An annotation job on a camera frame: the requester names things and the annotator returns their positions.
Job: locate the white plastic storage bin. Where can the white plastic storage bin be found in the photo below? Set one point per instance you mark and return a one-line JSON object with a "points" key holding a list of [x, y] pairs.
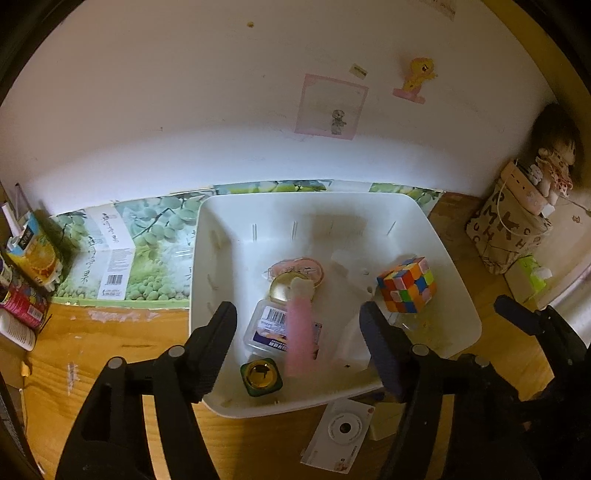
{"points": [[355, 237]]}

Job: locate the letter-print canvas bag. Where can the letter-print canvas bag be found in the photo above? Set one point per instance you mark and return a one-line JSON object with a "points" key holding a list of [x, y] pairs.
{"points": [[509, 225]]}

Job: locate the green grape-print paper box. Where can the green grape-print paper box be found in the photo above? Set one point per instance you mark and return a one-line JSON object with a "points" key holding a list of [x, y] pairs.
{"points": [[139, 253]]}

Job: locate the pink round compact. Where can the pink round compact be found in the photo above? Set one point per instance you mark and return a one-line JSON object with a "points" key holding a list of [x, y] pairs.
{"points": [[308, 267]]}

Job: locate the white toy camera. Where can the white toy camera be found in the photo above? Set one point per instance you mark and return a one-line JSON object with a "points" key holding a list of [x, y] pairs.
{"points": [[339, 436]]}

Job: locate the yellow pony wall sticker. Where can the yellow pony wall sticker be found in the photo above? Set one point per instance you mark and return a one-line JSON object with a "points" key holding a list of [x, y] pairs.
{"points": [[421, 70]]}

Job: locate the clear barcode-labelled small box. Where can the clear barcode-labelled small box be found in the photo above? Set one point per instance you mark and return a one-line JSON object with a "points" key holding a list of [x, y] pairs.
{"points": [[267, 330]]}

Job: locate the colourful puzzle cube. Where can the colourful puzzle cube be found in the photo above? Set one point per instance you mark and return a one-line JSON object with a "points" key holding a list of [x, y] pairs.
{"points": [[408, 287]]}

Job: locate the pink comb with white cap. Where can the pink comb with white cap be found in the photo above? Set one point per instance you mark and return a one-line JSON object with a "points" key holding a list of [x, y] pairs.
{"points": [[300, 328]]}

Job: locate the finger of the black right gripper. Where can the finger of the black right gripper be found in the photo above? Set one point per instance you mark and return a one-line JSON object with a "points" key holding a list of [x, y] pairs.
{"points": [[532, 323]]}

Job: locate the green wet-wipes pack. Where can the green wet-wipes pack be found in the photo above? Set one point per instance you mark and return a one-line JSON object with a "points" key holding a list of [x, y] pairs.
{"points": [[526, 278]]}

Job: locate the yellow juice carton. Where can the yellow juice carton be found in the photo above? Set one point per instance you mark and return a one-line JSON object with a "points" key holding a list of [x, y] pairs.
{"points": [[32, 250]]}

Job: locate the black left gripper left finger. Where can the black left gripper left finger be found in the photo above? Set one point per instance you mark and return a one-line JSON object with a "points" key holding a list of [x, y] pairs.
{"points": [[108, 439]]}

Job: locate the pink framed wall drawing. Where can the pink framed wall drawing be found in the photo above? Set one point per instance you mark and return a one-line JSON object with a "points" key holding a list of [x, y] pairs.
{"points": [[330, 107]]}

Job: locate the green gold-capped perfume bottle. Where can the green gold-capped perfume bottle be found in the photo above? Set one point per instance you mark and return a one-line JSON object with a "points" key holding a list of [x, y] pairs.
{"points": [[261, 377]]}

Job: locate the plush doll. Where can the plush doll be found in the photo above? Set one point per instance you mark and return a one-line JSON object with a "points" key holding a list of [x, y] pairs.
{"points": [[554, 139]]}

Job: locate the round beige tin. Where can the round beige tin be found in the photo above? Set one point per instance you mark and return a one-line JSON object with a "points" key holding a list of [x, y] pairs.
{"points": [[284, 288]]}

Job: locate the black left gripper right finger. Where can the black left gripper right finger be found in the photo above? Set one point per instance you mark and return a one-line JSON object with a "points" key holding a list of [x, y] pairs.
{"points": [[419, 379]]}

